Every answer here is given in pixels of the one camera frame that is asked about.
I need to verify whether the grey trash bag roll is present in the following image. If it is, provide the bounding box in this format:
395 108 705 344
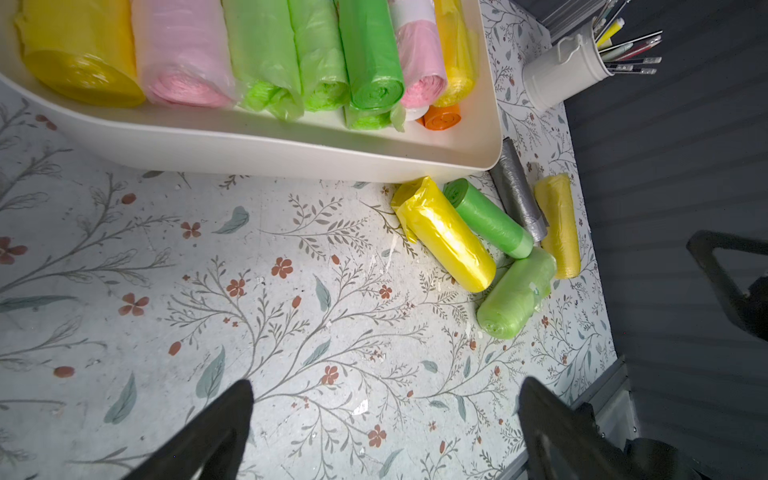
489 137 549 243

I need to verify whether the light green roll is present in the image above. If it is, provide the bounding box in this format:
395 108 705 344
222 0 304 121
476 247 557 340
288 0 349 112

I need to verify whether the white plastic storage box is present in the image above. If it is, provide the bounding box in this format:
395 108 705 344
1 1 503 183

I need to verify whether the yellow roll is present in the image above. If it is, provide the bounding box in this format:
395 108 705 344
14 0 145 108
390 176 496 293
534 174 581 279
433 0 477 108

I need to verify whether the floral table mat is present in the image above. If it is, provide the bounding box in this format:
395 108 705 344
0 0 619 480

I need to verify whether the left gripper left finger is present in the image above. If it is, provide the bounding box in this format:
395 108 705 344
126 380 254 479

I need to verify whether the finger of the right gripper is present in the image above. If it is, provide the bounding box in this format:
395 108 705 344
686 230 767 341

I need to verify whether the pink roll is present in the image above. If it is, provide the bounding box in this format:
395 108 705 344
131 0 239 109
388 0 448 109

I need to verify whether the white blue labelled roll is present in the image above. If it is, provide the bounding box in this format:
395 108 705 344
405 106 429 122

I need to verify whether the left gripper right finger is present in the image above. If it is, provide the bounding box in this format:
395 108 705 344
518 377 650 479

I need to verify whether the orange trash bag roll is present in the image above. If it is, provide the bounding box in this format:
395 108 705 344
418 104 462 131

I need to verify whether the dark green roll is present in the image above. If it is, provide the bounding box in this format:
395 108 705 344
443 178 534 260
336 0 406 110

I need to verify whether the white pen cup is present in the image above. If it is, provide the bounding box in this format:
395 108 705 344
523 31 613 113

